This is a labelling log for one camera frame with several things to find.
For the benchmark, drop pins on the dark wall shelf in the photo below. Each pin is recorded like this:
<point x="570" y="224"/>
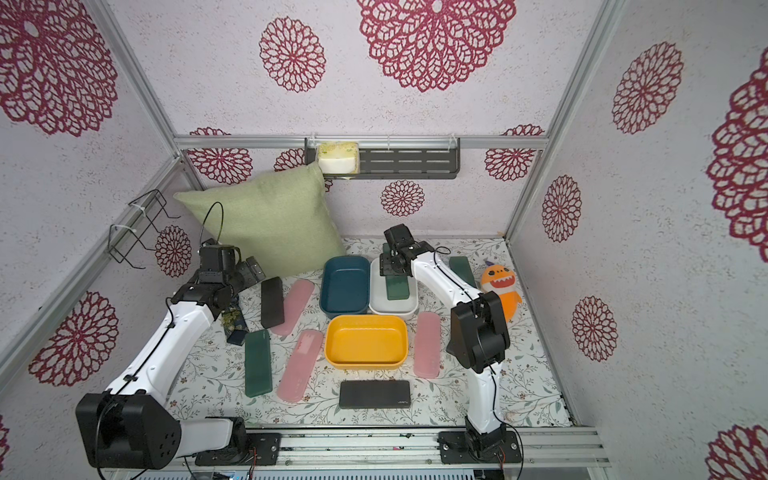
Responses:
<point x="395" y="157"/>

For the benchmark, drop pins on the floral table mat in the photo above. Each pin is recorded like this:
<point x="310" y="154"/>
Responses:
<point x="211" y="382"/>

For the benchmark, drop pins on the black wire wall rack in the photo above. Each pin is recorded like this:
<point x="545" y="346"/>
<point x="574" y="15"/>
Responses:
<point x="145" y="210"/>

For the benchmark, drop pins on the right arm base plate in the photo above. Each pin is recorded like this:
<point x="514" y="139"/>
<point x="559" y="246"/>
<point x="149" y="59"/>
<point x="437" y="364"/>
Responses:
<point x="466" y="447"/>

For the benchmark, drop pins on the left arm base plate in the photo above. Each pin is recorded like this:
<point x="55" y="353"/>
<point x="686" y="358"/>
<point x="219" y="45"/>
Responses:
<point x="258" y="449"/>

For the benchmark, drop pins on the dark teal storage box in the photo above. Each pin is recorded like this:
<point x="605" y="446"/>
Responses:
<point x="345" y="286"/>

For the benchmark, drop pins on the orange shark plush toy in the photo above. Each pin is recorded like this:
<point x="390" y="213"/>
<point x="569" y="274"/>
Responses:
<point x="502" y="280"/>

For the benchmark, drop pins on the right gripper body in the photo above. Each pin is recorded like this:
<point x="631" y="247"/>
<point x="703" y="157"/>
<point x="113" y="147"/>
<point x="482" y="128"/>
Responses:
<point x="393" y="267"/>

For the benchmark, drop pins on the green pencil case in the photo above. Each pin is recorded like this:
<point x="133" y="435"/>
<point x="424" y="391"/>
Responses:
<point x="461" y="266"/>
<point x="258" y="367"/>
<point x="396" y="284"/>

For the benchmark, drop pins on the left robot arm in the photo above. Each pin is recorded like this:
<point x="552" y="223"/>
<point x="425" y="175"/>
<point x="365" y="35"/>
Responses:
<point x="127" y="426"/>

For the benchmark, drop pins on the yellow storage box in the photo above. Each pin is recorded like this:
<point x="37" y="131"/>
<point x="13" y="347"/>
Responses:
<point x="366" y="342"/>

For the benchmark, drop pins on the pink pencil case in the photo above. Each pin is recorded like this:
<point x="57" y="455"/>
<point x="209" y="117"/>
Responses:
<point x="300" y="366"/>
<point x="427" y="346"/>
<point x="295" y="303"/>

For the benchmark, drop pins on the black pencil case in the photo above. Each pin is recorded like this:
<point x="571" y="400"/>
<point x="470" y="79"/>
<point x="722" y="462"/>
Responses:
<point x="374" y="394"/>
<point x="272" y="303"/>

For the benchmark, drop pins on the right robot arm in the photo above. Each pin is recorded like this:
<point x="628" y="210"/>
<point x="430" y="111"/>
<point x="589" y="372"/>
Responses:
<point x="479" y="336"/>

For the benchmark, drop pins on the black pencil case front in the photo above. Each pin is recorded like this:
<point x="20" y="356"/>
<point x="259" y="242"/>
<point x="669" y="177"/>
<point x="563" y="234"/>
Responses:
<point x="374" y="394"/>

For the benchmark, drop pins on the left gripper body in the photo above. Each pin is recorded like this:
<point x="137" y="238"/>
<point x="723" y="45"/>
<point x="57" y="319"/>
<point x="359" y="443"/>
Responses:
<point x="244" y="277"/>

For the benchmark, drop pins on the light green pillow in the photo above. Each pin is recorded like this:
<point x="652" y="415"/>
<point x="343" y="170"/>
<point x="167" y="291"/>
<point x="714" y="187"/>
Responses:
<point x="279" y="218"/>

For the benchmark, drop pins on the white storage box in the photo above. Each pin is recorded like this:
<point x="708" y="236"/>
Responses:
<point x="380" y="304"/>

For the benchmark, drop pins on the yellow white sponge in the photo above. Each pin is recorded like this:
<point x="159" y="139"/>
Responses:
<point x="338" y="158"/>

